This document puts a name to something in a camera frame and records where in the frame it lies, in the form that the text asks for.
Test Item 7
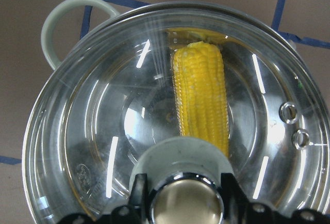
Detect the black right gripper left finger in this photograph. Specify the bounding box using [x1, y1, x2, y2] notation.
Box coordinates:
[103, 173, 153, 223]

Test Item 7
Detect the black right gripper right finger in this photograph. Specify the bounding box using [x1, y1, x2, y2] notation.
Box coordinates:
[220, 173, 260, 223]

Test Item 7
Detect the yellow corn cob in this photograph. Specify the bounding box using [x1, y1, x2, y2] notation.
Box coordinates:
[171, 27, 229, 156]

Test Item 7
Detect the glass pot lid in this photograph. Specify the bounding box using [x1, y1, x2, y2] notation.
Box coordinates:
[22, 7, 330, 224]

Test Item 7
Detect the pale green steel pot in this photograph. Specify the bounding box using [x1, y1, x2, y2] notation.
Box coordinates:
[22, 0, 330, 224]

